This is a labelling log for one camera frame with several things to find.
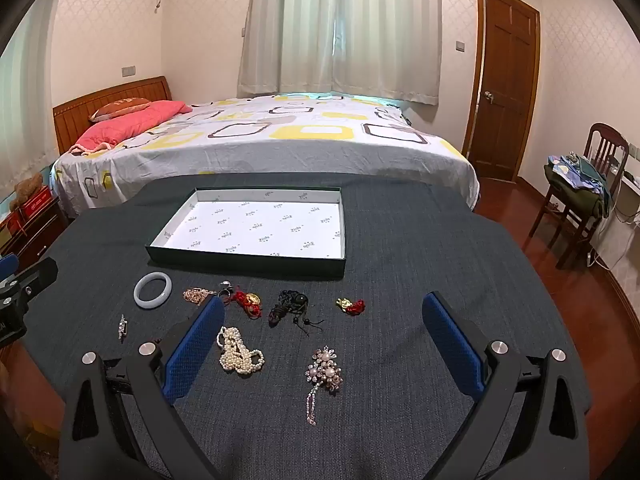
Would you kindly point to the bed with patterned sheet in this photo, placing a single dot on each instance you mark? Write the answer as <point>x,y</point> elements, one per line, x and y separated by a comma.
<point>300,155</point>

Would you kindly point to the small red gold charm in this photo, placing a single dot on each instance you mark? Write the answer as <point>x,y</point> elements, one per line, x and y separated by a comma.
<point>355,306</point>

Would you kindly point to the white sheer curtain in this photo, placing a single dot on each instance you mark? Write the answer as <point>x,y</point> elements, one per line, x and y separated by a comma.
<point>25,110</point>

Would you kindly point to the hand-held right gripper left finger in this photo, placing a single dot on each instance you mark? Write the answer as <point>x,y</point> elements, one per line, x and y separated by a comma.
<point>195,345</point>

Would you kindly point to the wooden chair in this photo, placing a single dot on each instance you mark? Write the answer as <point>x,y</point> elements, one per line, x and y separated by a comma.
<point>607,145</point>

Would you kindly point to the pile of clothes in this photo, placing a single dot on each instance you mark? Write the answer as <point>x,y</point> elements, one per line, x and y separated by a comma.
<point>570,185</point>

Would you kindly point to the dark grey tablecloth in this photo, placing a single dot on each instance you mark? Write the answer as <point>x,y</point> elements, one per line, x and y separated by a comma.
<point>400,260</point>

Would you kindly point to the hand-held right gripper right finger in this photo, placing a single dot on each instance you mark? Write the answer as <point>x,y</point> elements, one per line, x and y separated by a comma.
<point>452,345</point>

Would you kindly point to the white appliance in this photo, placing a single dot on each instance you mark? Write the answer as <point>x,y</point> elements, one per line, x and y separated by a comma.
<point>629,200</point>

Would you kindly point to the brown teddy bear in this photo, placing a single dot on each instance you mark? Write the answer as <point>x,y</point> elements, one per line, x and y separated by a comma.
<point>27,187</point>

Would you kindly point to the brown wooden door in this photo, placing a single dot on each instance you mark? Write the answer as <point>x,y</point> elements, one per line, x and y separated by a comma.
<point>505,85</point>

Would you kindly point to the green shallow cardboard box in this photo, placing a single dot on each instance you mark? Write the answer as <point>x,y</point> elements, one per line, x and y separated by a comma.
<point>250,225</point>

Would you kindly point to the wooden headboard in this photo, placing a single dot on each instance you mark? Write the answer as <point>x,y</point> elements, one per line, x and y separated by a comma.
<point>75,120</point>

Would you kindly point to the red gift box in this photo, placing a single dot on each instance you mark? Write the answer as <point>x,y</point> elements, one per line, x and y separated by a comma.
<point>37,205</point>

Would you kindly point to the silver rhinestone clip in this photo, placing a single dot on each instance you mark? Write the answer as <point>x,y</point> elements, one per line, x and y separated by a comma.
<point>122,329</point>

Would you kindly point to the wooden nightstand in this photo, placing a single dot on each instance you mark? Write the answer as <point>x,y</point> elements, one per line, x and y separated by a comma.
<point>35,240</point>

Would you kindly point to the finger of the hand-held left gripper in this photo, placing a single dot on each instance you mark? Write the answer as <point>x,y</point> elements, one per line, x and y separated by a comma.
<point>37,277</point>
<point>7,264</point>

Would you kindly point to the wall socket panel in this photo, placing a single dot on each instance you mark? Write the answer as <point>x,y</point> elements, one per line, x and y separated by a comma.
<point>128,70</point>

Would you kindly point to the red brown pillow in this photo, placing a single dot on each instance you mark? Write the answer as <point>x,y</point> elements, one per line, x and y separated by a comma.
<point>120,107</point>

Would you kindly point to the pink floral pearl brooch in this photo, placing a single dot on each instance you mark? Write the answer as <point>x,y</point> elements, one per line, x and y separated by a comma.
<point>325,370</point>

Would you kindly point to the pink quilt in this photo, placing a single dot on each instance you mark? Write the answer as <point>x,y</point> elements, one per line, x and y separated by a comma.
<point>130,125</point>

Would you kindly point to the white window curtain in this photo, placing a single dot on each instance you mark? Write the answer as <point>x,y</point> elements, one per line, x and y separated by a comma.
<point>340,25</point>

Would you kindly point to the pale jade bangle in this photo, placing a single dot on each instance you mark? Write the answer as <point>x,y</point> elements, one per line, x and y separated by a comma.
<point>138,294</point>

